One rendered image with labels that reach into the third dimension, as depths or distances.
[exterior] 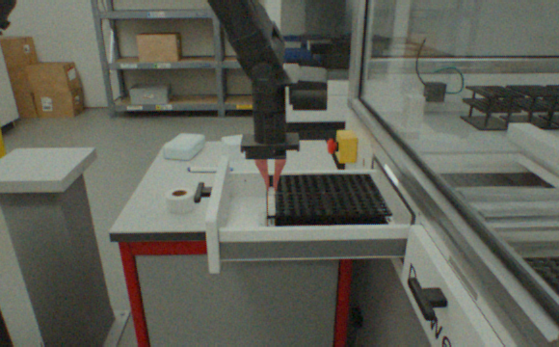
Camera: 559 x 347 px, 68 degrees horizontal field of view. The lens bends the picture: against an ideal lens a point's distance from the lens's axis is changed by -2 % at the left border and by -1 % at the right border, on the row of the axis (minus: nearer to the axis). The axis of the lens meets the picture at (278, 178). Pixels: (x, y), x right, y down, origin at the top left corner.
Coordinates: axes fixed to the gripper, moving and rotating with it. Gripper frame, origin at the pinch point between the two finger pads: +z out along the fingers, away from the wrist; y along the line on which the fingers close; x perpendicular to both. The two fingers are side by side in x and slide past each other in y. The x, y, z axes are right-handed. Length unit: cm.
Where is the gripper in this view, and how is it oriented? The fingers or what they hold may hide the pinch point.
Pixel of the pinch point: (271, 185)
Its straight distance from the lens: 77.4
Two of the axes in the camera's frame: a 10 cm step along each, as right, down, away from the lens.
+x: 0.1, 4.1, -9.1
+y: -10.0, 0.2, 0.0
